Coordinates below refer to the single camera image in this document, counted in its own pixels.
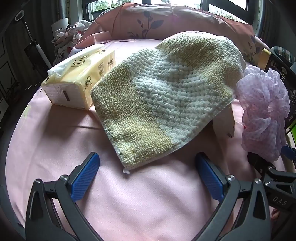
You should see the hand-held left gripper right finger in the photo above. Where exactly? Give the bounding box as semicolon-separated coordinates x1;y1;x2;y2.
195;152;271;241

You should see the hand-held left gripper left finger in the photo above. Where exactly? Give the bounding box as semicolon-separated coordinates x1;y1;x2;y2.
25;152;102;241

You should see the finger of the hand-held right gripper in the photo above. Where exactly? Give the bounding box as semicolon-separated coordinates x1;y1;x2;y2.
280;144;296;163
246;152;273;179

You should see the pink mesh bath pouf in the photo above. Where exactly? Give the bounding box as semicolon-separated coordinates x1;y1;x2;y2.
236;65;291;163

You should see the yellow and white knitted towel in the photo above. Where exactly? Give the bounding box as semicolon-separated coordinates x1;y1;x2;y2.
90;31;245;171

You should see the green box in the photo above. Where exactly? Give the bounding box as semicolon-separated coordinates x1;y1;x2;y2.
285;122;296;142

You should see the pink printed bed sheet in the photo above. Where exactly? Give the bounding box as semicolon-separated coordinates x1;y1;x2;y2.
6;38;287;241

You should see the black and gold tea box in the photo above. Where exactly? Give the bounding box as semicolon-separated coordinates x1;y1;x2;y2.
259;48;296;138

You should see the yellow tissue pack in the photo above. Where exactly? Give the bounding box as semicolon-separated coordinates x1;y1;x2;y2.
41;44;115;111

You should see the striped teal cushion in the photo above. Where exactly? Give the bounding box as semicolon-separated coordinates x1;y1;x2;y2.
270;46;296;63

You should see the pile of clothes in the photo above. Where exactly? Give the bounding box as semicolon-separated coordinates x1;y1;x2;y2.
51;20;93;66

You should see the pink leaf-print pillow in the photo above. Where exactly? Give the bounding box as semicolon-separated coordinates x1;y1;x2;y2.
79;3;262;68

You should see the dark-framed window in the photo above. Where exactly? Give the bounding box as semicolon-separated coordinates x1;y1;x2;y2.
87;0;253;24

